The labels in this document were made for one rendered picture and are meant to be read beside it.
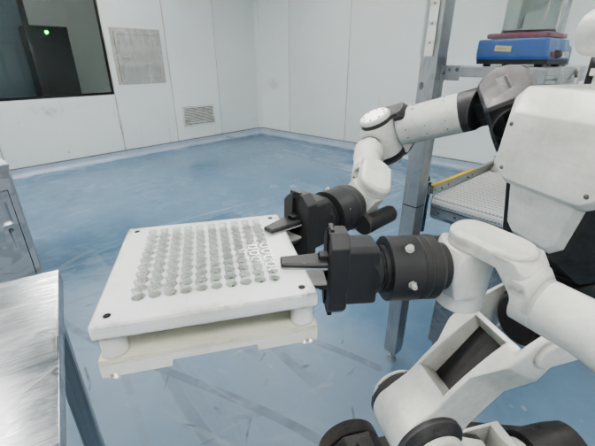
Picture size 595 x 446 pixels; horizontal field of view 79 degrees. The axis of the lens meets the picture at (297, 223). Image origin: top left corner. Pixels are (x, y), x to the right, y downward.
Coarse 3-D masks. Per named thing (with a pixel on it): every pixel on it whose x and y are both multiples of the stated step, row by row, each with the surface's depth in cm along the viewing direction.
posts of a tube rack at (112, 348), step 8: (296, 312) 43; (304, 312) 43; (312, 312) 44; (296, 320) 43; (304, 320) 43; (104, 344) 38; (112, 344) 38; (120, 344) 39; (128, 344) 40; (104, 352) 39; (112, 352) 39; (120, 352) 39
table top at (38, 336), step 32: (0, 288) 75; (32, 288) 75; (0, 320) 66; (32, 320) 66; (0, 352) 59; (32, 352) 59; (64, 352) 62; (0, 384) 53; (32, 384) 53; (64, 384) 56; (0, 416) 48; (32, 416) 48; (64, 416) 50
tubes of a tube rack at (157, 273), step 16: (160, 240) 52; (176, 240) 52; (192, 240) 53; (208, 240) 52; (224, 240) 53; (240, 240) 53; (160, 256) 48; (176, 256) 48; (224, 256) 48; (240, 256) 49; (256, 256) 48; (160, 272) 44; (176, 272) 45; (240, 272) 45
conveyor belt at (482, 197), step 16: (480, 176) 156; (496, 176) 156; (448, 192) 137; (464, 192) 137; (480, 192) 137; (496, 192) 137; (448, 208) 130; (464, 208) 126; (480, 208) 123; (496, 208) 122; (496, 224) 119
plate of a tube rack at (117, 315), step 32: (192, 224) 59; (128, 256) 50; (192, 256) 50; (128, 288) 43; (160, 288) 43; (192, 288) 43; (224, 288) 43; (256, 288) 42; (288, 288) 42; (96, 320) 37; (128, 320) 37; (160, 320) 38; (192, 320) 39
